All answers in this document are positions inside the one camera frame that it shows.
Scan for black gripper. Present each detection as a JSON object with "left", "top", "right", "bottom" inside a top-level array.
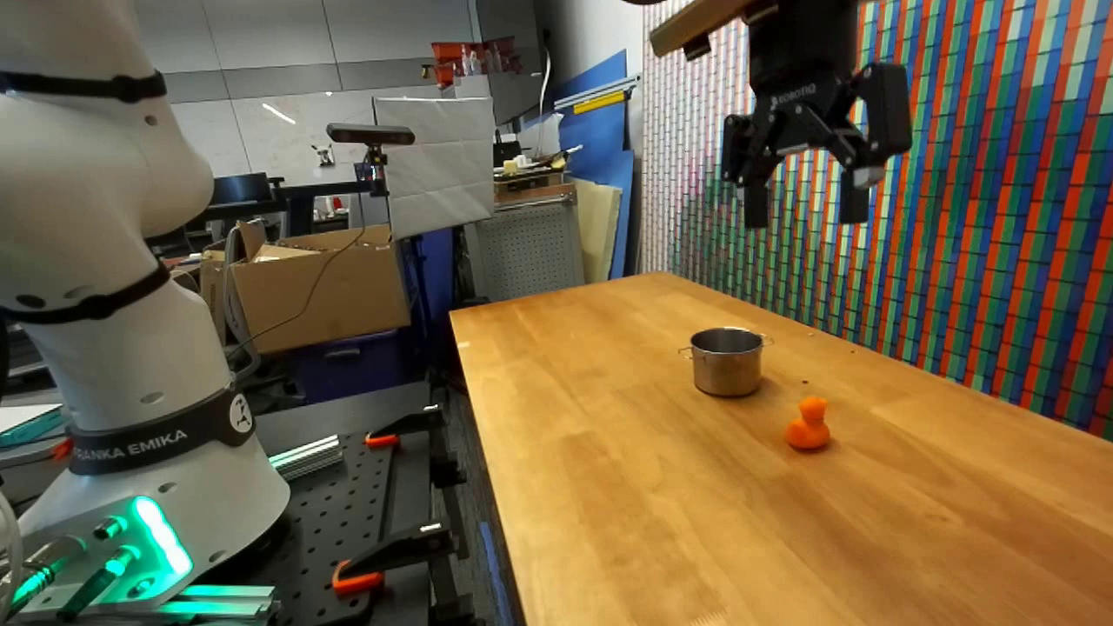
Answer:
[{"left": 717, "top": 0, "right": 916, "bottom": 232}]

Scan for orange rubber duck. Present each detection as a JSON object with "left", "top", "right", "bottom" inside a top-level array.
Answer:
[{"left": 782, "top": 394, "right": 839, "bottom": 455}]

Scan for small metal bowl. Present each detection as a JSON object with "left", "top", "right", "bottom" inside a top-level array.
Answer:
[{"left": 688, "top": 322, "right": 768, "bottom": 405}]

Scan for blue upright panel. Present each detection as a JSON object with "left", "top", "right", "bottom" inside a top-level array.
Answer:
[{"left": 556, "top": 48, "right": 640, "bottom": 281}]

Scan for beige foam board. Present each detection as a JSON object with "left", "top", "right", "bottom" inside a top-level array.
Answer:
[{"left": 574, "top": 179, "right": 628, "bottom": 287}]

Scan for white jug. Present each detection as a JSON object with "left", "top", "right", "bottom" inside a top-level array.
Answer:
[{"left": 514, "top": 110, "right": 572, "bottom": 162}]

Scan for grey cabinet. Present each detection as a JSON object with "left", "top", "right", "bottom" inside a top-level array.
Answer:
[{"left": 464, "top": 198, "right": 591, "bottom": 305}]

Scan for red machine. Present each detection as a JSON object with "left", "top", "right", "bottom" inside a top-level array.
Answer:
[{"left": 428, "top": 34, "right": 523, "bottom": 93}]

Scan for white flat panel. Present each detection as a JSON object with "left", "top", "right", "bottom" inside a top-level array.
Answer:
[{"left": 368, "top": 91, "right": 500, "bottom": 242}]

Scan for blue storage bin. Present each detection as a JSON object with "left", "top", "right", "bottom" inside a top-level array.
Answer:
[{"left": 284, "top": 329, "right": 411, "bottom": 408}]

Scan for brown cardboard box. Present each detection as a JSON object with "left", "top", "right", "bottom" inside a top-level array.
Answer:
[{"left": 198, "top": 224, "right": 418, "bottom": 360}]

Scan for short aluminium extrusion bar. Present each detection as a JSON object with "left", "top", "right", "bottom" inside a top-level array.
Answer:
[{"left": 264, "top": 431, "right": 349, "bottom": 484}]

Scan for black perforated breadboard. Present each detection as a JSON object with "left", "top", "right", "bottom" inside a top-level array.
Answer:
[{"left": 214, "top": 426, "right": 471, "bottom": 626}]

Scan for green lit aluminium extrusion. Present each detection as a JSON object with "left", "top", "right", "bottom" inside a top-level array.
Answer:
[{"left": 157, "top": 581, "right": 279, "bottom": 626}]

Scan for tan wrist mount plate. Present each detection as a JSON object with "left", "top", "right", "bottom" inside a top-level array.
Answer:
[{"left": 649, "top": 0, "right": 771, "bottom": 63}]

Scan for camera tripod stand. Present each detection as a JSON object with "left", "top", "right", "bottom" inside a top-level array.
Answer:
[{"left": 349, "top": 143, "right": 392, "bottom": 232}]

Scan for black stereo camera bar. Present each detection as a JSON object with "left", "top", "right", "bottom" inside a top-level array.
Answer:
[{"left": 323, "top": 121, "right": 418, "bottom": 149}]

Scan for orange handled black clamp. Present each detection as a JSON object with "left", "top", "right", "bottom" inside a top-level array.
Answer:
[
  {"left": 329, "top": 520, "right": 455, "bottom": 602},
  {"left": 362, "top": 405, "right": 454, "bottom": 455}
]

